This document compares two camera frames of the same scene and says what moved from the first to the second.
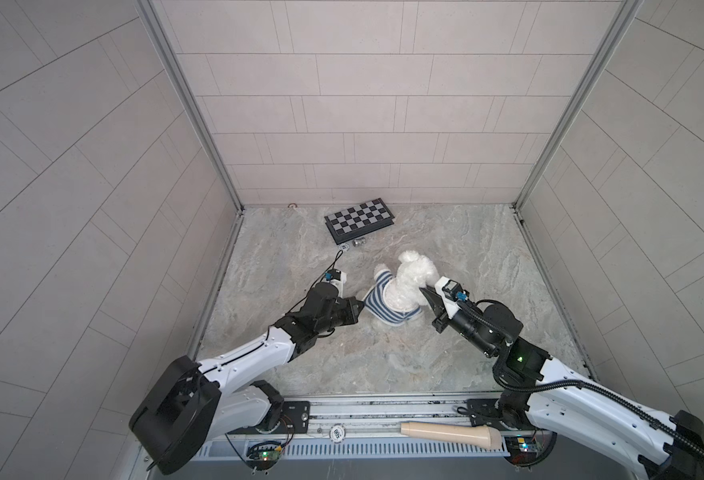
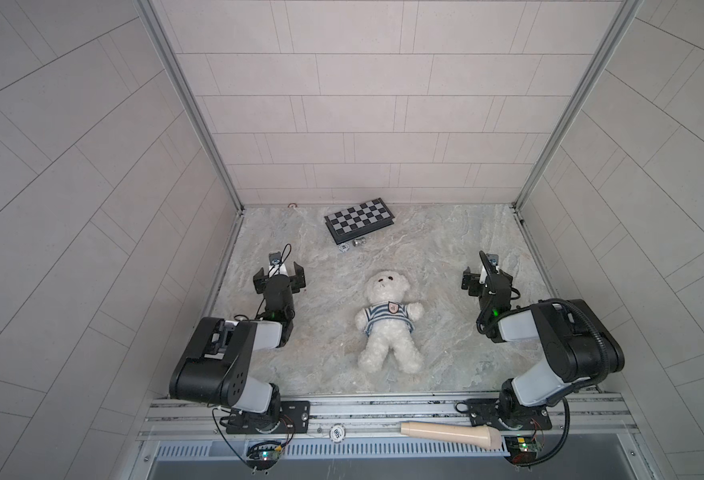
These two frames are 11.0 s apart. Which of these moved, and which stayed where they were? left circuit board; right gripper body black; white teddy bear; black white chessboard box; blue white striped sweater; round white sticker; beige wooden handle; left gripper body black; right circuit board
Moved: blue white striped sweater; left gripper body black; right gripper body black; white teddy bear
Stayed: left circuit board; black white chessboard box; right circuit board; round white sticker; beige wooden handle
